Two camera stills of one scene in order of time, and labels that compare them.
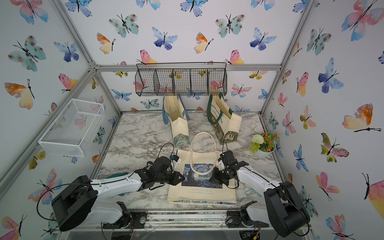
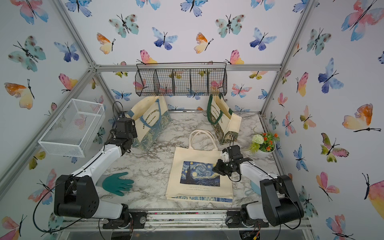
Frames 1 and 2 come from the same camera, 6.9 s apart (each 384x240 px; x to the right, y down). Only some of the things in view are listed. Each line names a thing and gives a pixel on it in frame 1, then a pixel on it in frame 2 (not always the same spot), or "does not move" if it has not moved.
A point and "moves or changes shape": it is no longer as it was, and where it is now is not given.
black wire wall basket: (181, 78) does not move
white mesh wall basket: (69, 132) does not move
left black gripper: (176, 180) → (134, 131)
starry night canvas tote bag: (197, 188) moves or changes shape
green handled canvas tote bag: (226, 124) does not move
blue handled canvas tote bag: (174, 110) → (152, 118)
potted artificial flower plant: (263, 144) does not move
